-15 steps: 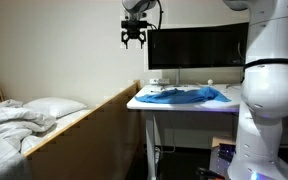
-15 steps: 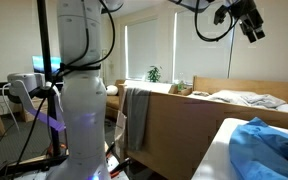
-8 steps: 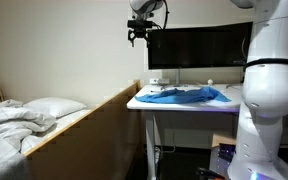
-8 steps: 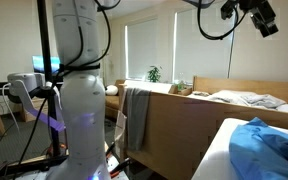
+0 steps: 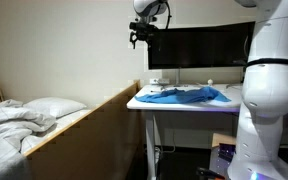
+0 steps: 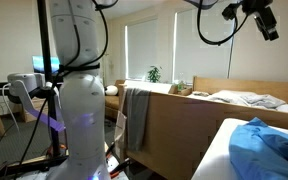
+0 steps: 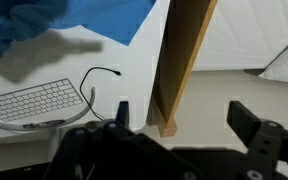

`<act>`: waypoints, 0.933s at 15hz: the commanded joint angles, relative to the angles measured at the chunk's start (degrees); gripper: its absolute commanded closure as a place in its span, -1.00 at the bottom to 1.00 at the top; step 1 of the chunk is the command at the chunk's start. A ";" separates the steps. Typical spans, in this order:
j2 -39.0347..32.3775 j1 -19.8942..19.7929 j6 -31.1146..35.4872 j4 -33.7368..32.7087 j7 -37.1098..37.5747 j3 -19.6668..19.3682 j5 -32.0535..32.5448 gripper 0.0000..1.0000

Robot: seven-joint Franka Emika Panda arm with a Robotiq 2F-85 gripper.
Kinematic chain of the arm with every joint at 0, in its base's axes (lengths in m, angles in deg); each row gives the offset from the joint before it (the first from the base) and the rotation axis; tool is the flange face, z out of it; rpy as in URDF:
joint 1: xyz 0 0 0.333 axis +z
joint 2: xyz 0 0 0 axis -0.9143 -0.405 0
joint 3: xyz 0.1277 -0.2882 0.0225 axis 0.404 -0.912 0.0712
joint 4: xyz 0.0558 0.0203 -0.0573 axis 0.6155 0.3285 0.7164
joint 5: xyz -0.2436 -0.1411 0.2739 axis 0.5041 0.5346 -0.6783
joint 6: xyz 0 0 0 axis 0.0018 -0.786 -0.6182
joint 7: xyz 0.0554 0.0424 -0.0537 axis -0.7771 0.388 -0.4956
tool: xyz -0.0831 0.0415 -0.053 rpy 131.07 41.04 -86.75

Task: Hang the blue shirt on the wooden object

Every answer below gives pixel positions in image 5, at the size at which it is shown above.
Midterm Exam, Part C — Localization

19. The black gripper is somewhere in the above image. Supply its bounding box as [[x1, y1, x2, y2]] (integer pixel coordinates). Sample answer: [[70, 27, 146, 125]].
[[129, 25, 159, 50]]

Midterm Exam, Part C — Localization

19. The blue shirt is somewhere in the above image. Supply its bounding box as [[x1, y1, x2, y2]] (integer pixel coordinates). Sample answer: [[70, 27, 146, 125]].
[[134, 86, 232, 105]]

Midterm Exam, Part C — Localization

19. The white power strip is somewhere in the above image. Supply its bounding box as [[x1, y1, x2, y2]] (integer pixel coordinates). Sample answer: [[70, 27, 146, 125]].
[[149, 77, 171, 85]]

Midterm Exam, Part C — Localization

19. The black wide monitor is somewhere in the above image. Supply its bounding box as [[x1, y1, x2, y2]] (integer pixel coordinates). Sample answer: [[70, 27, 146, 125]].
[[147, 21, 257, 71]]

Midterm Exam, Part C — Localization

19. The white desk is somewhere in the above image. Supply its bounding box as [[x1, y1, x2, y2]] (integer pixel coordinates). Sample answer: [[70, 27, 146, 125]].
[[126, 83, 288, 180]]

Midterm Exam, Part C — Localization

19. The white pillow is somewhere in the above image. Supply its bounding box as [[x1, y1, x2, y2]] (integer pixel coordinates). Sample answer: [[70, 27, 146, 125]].
[[22, 97, 88, 119]]

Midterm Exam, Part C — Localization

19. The brown cardboard box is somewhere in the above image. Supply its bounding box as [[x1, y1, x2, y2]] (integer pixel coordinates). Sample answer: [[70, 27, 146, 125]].
[[211, 132, 238, 148]]

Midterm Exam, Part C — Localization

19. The purple lit device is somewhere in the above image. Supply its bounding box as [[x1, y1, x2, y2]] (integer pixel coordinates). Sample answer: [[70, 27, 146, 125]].
[[218, 143, 237, 163]]

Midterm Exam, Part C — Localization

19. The white checked duvet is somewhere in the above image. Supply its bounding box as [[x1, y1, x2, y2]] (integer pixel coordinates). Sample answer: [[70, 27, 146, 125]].
[[0, 99, 58, 180]]

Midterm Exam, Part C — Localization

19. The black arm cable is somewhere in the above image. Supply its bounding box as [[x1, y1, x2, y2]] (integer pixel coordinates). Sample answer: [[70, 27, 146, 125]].
[[163, 1, 172, 30]]

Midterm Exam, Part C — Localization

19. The wooden bed frame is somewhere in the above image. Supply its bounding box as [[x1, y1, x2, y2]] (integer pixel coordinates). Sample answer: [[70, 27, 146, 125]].
[[22, 79, 142, 180]]

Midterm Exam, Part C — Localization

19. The white cable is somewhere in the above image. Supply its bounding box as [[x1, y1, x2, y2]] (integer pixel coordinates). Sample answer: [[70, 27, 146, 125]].
[[154, 129, 178, 158]]

